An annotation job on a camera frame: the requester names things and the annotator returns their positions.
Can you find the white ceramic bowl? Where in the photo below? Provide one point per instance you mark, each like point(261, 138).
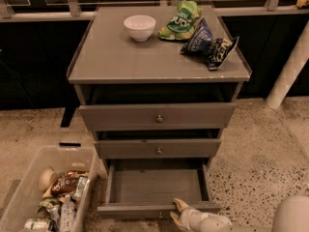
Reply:
point(140, 27)

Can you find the clear plastic storage bin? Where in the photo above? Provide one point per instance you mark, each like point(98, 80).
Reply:
point(27, 196)

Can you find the grey wooden drawer cabinet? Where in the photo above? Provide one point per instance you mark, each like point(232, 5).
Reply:
point(112, 68)

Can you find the green white snack packet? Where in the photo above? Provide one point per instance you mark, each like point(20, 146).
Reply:
point(83, 181)

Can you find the beige upturned bowl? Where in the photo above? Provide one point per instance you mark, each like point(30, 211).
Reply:
point(47, 177)

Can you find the grey top drawer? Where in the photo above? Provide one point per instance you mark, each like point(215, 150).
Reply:
point(161, 116)

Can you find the black yellow chip bag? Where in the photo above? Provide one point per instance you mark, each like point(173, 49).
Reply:
point(217, 52)

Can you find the white diagonal support pole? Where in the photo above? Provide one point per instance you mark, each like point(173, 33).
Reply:
point(292, 68)

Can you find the clear plastic water bottle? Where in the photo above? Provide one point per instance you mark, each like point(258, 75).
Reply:
point(67, 215)

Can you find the green chip bag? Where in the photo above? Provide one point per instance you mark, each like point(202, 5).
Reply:
point(181, 26)

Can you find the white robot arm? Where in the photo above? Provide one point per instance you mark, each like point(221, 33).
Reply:
point(291, 215)

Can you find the metal window railing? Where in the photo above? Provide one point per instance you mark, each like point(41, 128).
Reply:
point(45, 15)

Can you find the grey drawer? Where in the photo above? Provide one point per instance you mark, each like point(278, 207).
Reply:
point(147, 188)
point(161, 116)
point(157, 148)

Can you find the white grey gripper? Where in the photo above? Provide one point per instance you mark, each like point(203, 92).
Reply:
point(190, 218)

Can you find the small yellow object on rail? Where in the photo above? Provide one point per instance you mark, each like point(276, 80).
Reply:
point(302, 3)

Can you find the grey bottom drawer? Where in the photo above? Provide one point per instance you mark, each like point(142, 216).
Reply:
point(147, 188)

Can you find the brown snack bag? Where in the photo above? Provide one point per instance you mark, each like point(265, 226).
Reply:
point(65, 184)

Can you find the blue chip bag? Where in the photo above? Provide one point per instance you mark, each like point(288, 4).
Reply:
point(200, 39)

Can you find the grey middle drawer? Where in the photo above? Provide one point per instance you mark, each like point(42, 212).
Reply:
point(157, 148)

